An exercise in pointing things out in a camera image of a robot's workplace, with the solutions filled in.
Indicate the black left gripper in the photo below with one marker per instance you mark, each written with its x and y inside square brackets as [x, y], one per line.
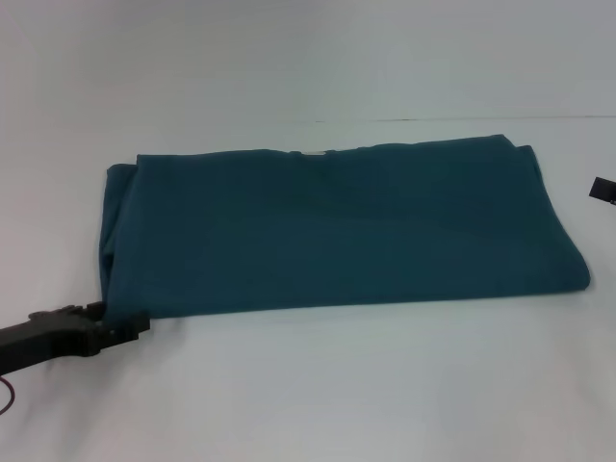
[43, 339]

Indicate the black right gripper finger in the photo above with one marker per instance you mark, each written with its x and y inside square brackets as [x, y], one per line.
[604, 190]

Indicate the dark teal shirt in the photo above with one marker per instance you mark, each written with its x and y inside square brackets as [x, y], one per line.
[337, 231]

